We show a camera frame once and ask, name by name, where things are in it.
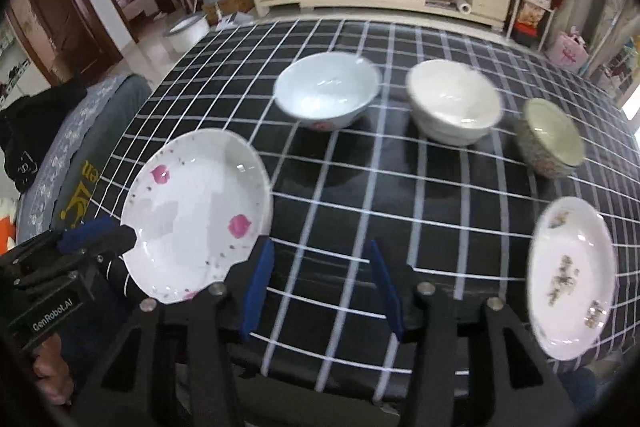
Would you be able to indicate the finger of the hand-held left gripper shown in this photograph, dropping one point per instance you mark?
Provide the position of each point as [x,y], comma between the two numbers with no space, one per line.
[117,241]
[87,233]

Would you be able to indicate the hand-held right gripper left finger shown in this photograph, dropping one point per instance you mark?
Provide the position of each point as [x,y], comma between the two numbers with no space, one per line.
[257,287]

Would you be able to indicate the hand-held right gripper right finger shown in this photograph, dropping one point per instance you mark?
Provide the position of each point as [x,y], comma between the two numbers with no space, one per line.
[385,292]

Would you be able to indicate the white plate with pink flowers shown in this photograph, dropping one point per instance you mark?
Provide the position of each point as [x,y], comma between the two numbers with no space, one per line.
[195,217]

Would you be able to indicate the white plate with brown flowers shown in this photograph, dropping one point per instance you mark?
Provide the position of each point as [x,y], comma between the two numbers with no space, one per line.
[570,257]

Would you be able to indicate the plain white bowl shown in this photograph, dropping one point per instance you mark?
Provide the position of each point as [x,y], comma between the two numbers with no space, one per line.
[450,97]

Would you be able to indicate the white bowl with red print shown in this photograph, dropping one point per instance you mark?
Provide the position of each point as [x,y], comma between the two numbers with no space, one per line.
[325,87]

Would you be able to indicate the small patterned bowl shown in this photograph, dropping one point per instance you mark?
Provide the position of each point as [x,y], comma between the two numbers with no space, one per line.
[550,132]

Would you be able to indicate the person's left hand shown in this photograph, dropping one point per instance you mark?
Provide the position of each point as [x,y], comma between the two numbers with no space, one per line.
[50,377]

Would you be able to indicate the black cloth with yellow print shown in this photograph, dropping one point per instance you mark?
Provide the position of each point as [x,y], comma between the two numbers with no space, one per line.
[80,197]

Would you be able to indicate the orange plush toy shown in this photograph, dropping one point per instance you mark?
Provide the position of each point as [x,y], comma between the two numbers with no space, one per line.
[5,222]

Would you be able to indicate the grey floral blanket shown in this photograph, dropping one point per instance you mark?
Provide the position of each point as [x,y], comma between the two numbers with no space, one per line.
[65,142]

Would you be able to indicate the black white checked tablecloth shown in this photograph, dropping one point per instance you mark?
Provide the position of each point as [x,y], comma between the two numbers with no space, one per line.
[350,187]

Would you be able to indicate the black garment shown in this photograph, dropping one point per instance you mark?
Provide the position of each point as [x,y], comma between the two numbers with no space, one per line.
[35,127]

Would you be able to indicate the brown wooden door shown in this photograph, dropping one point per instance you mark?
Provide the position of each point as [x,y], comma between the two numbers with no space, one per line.
[60,17]

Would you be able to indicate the white plastic bin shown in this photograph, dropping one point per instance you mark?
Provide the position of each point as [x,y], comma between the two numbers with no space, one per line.
[187,34]

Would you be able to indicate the white paper roll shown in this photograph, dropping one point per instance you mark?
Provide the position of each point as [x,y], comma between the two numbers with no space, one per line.
[460,2]

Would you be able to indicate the pink gift bag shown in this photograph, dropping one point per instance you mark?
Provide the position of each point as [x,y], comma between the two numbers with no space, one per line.
[567,52]

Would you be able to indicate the red and gold box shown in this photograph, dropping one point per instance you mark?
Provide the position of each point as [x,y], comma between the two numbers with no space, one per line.
[531,19]

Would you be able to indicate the shelf with colourful things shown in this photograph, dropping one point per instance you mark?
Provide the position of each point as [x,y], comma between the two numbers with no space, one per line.
[625,57]

